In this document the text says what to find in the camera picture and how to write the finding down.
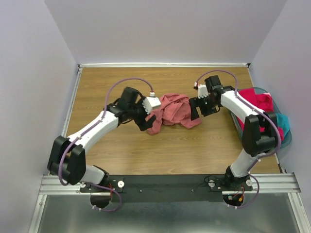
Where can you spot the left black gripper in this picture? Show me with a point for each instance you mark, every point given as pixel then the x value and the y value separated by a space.
pixel 145 124

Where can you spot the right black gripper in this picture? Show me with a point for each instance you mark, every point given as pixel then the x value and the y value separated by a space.
pixel 194 102

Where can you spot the salmon pink t shirt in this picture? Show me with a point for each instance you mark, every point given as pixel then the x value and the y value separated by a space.
pixel 174 109

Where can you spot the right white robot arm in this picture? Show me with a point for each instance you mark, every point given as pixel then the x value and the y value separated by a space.
pixel 260 136

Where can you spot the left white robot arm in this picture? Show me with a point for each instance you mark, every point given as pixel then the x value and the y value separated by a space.
pixel 68 155

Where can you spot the magenta t shirt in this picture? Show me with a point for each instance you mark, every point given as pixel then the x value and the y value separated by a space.
pixel 263 101

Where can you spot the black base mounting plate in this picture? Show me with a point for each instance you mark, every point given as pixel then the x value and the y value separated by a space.
pixel 175 188

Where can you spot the teal t shirt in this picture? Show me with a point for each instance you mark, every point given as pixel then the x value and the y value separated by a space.
pixel 283 123

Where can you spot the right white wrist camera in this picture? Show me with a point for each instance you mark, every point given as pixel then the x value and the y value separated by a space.
pixel 202 91

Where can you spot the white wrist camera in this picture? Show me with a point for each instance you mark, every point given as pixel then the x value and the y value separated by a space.
pixel 151 103
pixel 202 91

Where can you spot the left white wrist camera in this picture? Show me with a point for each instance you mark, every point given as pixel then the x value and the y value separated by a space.
pixel 151 103

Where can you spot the aluminium front rail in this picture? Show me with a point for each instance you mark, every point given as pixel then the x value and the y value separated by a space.
pixel 268 183

